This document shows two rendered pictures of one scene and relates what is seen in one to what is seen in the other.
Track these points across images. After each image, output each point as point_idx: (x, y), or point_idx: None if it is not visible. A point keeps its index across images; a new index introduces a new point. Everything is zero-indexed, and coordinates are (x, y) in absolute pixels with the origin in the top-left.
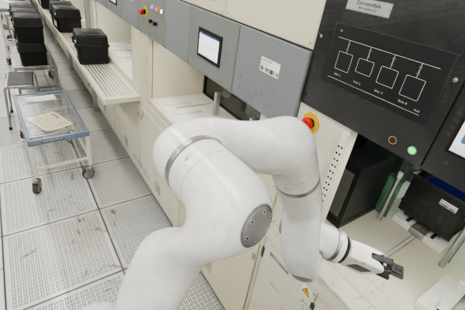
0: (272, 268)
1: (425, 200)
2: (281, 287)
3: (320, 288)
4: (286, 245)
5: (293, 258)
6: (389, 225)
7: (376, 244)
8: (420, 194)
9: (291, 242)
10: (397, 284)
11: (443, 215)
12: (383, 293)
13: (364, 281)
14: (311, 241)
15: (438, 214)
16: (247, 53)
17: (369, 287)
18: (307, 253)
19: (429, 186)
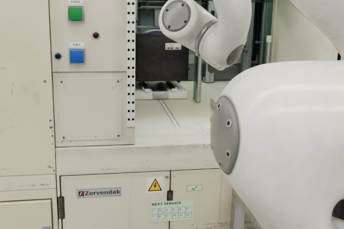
0: (89, 213)
1: (153, 54)
2: (116, 225)
3: (171, 160)
4: None
5: (239, 9)
6: (138, 102)
7: (153, 113)
8: (147, 52)
9: None
10: (201, 119)
11: (173, 58)
12: (207, 127)
13: (189, 129)
14: None
15: (169, 60)
16: None
17: (196, 129)
18: None
19: (150, 38)
